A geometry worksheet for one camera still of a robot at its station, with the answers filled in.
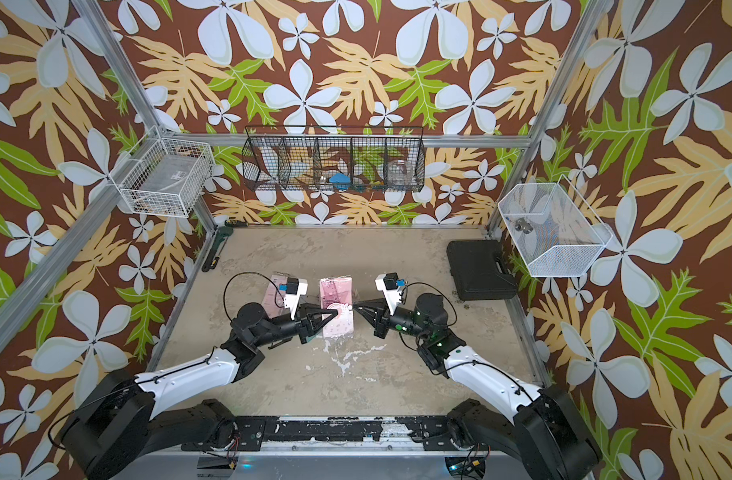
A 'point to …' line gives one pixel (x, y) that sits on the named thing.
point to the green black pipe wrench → (214, 254)
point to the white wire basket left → (163, 176)
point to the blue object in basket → (340, 181)
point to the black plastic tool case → (476, 273)
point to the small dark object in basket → (522, 224)
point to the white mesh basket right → (554, 233)
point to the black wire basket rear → (344, 159)
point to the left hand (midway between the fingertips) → (336, 309)
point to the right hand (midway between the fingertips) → (355, 307)
